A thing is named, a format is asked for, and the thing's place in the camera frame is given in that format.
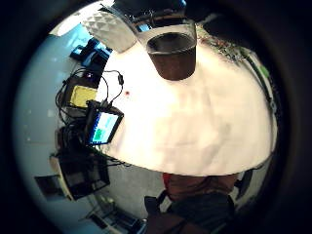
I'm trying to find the bunch of colourful flowers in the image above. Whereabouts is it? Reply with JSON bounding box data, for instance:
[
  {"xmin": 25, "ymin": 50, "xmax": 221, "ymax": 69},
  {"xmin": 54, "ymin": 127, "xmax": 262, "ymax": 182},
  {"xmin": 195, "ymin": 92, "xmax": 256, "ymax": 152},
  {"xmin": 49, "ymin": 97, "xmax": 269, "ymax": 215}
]
[{"xmin": 196, "ymin": 26, "xmax": 244, "ymax": 64}]

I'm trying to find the glass cup with dark drink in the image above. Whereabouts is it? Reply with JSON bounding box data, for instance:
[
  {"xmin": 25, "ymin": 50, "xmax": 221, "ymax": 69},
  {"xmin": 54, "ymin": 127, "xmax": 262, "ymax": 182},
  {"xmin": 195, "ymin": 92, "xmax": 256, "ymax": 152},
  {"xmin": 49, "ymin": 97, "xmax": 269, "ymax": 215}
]
[{"xmin": 137, "ymin": 22, "xmax": 199, "ymax": 82}]

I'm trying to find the the person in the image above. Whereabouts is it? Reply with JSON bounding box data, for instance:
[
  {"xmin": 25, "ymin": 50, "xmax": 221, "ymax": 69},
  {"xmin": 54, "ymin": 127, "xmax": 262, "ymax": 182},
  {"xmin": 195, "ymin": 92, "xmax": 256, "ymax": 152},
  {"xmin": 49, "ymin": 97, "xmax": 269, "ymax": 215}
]
[{"xmin": 143, "ymin": 173, "xmax": 249, "ymax": 234}]

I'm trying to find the small black monitor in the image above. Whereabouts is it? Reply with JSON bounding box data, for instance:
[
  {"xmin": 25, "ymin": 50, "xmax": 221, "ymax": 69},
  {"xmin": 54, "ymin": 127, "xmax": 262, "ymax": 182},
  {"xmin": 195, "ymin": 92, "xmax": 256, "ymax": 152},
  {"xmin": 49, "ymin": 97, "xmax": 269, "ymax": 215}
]
[{"xmin": 84, "ymin": 99, "xmax": 126, "ymax": 146}]

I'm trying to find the black equipment box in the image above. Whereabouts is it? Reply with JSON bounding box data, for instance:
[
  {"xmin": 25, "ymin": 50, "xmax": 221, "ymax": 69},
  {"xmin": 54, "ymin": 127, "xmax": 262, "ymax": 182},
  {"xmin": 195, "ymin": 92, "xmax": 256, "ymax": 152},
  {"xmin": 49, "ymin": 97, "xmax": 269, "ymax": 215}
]
[{"xmin": 69, "ymin": 37, "xmax": 113, "ymax": 75}]

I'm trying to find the black device with yellow face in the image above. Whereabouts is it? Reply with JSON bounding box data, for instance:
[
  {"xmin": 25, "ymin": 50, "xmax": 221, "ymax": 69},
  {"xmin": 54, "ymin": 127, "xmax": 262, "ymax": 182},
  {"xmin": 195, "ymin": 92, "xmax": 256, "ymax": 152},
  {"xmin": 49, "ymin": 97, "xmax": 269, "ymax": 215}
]
[{"xmin": 62, "ymin": 77, "xmax": 98, "ymax": 110}]

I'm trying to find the dark flat tablet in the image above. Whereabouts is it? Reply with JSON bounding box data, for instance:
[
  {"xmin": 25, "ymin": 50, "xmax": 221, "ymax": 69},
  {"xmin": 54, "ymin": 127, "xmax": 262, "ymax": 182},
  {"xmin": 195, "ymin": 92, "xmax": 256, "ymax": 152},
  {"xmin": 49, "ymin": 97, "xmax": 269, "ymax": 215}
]
[{"xmin": 34, "ymin": 174, "xmax": 66, "ymax": 198}]

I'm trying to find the black cable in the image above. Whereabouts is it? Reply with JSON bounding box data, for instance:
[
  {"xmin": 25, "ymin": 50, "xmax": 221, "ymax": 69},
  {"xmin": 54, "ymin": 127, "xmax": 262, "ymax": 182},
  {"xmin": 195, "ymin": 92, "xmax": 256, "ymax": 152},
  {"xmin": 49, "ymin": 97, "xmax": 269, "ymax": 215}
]
[{"xmin": 97, "ymin": 69, "xmax": 126, "ymax": 107}]

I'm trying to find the black frame case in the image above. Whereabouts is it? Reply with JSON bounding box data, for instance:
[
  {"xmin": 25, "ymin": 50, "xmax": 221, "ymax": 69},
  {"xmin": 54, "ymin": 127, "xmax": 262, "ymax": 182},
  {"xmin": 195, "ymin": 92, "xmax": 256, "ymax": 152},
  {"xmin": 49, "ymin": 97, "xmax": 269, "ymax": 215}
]
[{"xmin": 58, "ymin": 151, "xmax": 112, "ymax": 201}]

